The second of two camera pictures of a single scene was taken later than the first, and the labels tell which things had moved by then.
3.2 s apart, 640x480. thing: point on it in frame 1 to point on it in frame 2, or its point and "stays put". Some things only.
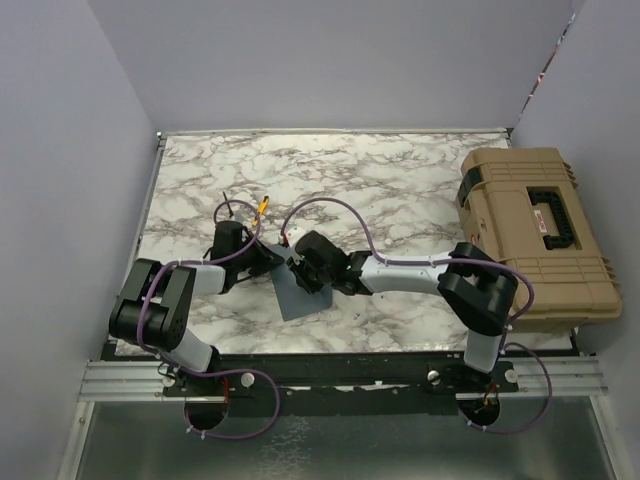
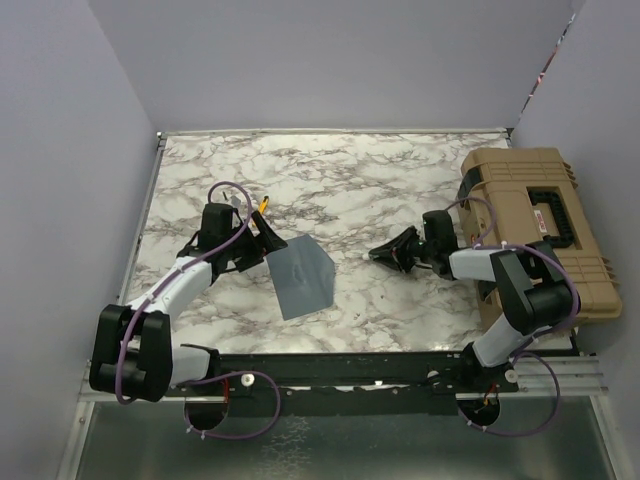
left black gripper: x=266 y=258 to x=270 y=242
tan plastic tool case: x=521 y=207 stays put
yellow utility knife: x=262 y=209 stays put
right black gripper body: x=313 y=279 to x=423 y=250
